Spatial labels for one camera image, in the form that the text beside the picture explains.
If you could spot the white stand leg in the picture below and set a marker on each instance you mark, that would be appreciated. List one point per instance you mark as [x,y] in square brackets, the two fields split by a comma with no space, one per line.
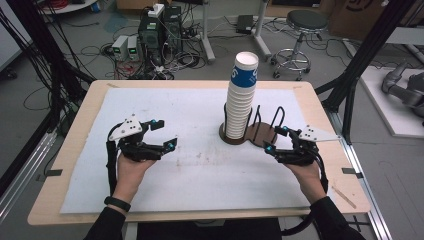
[206,33]
[261,33]

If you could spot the stack of white paper cups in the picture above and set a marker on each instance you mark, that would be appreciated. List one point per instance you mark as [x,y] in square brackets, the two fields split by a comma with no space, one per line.
[238,110]

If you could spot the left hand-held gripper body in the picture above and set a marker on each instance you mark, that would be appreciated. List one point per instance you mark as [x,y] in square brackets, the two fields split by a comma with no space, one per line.
[133,150]

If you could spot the white floor platform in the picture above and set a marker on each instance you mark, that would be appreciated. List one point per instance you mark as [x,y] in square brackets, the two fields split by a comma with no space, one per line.
[390,116]

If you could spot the white power adapter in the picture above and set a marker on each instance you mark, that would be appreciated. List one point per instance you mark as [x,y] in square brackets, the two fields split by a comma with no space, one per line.
[156,10]

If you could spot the white table mat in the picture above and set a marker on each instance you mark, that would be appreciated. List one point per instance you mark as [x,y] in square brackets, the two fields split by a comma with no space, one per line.
[186,173]

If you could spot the black computer tower green label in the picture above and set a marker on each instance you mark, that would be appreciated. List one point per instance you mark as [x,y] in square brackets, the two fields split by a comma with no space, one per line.
[150,38]

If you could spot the black round stool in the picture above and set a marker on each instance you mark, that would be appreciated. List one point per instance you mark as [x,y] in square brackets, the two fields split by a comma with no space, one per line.
[306,19]

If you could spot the person's left hand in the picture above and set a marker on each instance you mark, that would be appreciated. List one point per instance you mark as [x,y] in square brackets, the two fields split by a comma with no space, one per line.
[130,176]

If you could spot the black wristband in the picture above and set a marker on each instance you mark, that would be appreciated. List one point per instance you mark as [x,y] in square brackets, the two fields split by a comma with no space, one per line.
[116,203]

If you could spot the black tape cross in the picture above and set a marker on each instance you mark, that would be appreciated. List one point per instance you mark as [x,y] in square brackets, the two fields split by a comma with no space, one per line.
[357,224]

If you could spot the grey bench power supply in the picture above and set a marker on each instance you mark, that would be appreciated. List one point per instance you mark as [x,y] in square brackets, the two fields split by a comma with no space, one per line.
[133,48]
[119,46]

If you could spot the person's right hand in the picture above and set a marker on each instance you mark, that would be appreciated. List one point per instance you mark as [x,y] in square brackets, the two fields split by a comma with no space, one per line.
[308,180]

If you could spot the black metal frame post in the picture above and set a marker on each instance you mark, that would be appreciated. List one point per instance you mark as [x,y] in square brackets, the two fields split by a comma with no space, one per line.
[366,43]

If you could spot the brown cardboard box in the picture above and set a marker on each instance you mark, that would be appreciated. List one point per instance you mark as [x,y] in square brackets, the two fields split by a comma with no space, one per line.
[353,20]

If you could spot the black tape strip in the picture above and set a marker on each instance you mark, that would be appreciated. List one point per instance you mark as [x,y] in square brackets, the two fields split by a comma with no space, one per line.
[54,172]
[351,171]

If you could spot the aluminium rail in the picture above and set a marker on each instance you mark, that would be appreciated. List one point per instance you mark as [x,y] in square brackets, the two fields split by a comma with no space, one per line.
[363,186]
[26,170]

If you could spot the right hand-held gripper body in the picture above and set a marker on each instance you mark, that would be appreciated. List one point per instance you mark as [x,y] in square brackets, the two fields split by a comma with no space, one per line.
[301,155]

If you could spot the black flat box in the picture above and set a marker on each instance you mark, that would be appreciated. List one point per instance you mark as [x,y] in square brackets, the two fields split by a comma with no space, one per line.
[244,24]

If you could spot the thin wooden stick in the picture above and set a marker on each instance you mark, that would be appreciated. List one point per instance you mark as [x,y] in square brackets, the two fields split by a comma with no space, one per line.
[343,197]

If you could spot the round white table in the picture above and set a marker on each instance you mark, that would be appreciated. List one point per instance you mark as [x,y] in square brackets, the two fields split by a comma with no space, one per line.
[76,6]

